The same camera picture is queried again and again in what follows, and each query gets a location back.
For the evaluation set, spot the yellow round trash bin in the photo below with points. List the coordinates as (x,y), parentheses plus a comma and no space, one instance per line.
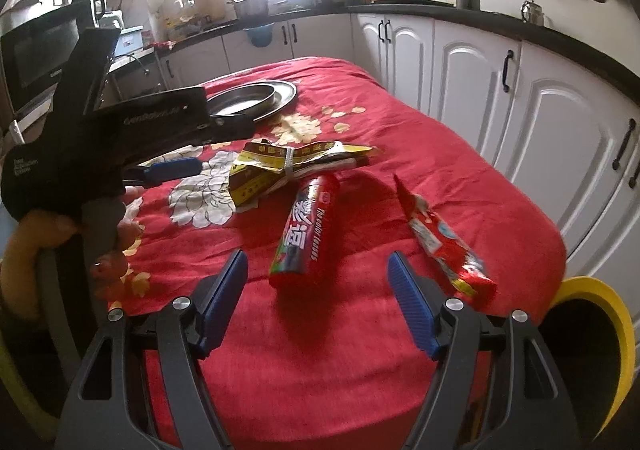
(589,332)

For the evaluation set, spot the small steel teapot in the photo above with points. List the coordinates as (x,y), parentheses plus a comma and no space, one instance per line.
(532,13)

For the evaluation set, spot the red tube snack package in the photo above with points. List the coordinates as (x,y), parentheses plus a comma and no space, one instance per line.
(302,255)

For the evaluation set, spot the red white snack wrapper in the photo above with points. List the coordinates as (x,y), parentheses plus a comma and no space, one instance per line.
(464,271)

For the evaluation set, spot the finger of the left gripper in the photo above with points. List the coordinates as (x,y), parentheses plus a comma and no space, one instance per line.
(159,173)

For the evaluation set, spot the round metal plate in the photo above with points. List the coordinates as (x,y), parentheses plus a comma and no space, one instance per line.
(259,100)

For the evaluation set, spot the steel cooking pot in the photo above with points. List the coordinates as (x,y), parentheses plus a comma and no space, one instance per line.
(250,9)

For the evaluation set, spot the red floral tablecloth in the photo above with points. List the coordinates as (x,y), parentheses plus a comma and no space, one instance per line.
(325,360)

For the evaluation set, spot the left hand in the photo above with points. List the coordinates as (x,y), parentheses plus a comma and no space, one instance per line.
(41,232)

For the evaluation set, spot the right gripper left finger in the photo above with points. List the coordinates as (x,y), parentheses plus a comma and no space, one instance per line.
(109,404)

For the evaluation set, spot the yellow crumpled wrapper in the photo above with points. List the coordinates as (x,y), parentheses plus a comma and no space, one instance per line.
(262,168)

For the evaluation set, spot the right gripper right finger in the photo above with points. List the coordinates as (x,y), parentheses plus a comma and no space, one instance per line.
(527,407)

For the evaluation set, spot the blue hanging basin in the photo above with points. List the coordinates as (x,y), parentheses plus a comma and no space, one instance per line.
(260,36)

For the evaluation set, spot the white kitchen base cabinets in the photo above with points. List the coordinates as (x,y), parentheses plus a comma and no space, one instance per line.
(528,156)

